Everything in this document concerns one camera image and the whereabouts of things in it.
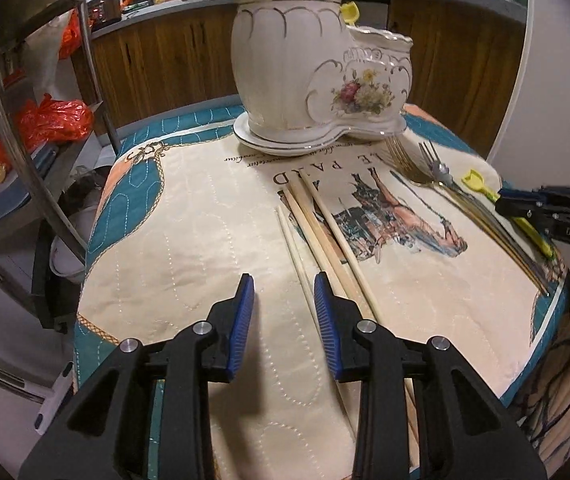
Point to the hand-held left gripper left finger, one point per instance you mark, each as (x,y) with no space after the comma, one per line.
(242,330)

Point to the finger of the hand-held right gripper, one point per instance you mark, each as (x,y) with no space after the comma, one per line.
(565,230)
(520,193)

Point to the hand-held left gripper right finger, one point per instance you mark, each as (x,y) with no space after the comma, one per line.
(327,330)

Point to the yellow plastic spoon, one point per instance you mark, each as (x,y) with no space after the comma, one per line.
(475,181)
(350,11)

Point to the wooden chopstick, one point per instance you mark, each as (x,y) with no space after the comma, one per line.
(314,240)
(325,240)
(339,240)
(292,255)

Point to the silver metal fork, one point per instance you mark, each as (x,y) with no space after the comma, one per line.
(440,167)

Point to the white floral ceramic utensil holder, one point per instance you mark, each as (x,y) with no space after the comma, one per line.
(285,65)

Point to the gold metal fork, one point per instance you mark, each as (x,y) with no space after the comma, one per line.
(417,177)

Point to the printed quilted tablecloth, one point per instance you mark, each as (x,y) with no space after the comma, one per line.
(190,240)

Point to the white gold-rimmed saucer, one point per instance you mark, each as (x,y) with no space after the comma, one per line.
(275,146)

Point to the white metal pot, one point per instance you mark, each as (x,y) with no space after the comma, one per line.
(67,260)

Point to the blue flat board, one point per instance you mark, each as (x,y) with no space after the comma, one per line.
(10,200)

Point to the wooden base kitchen cabinet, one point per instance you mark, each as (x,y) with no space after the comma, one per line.
(165,60)

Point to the large red plastic bag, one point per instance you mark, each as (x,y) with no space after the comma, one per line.
(55,120)

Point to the grey kitchen countertop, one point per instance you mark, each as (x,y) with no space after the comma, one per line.
(175,6)

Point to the small red plastic bag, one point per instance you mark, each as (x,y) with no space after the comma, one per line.
(71,35)

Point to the brown clay pot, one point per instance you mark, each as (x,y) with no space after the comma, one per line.
(107,10)

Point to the clear plastic bag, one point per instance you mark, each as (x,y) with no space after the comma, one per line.
(47,35)

